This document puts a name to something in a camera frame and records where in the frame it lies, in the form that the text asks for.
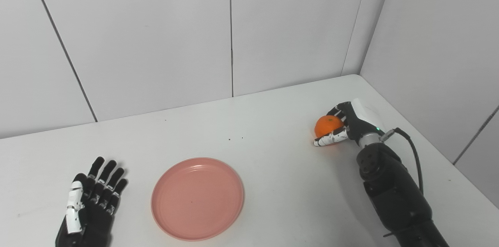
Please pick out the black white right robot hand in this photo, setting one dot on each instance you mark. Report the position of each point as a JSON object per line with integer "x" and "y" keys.
{"x": 362, "y": 120}

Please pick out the pink round plate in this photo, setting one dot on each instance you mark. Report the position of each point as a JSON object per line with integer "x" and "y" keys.
{"x": 197, "y": 198}

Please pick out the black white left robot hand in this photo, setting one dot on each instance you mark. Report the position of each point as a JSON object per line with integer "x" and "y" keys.
{"x": 95, "y": 216}

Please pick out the orange fruit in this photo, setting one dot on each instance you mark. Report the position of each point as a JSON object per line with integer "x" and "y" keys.
{"x": 327, "y": 125}

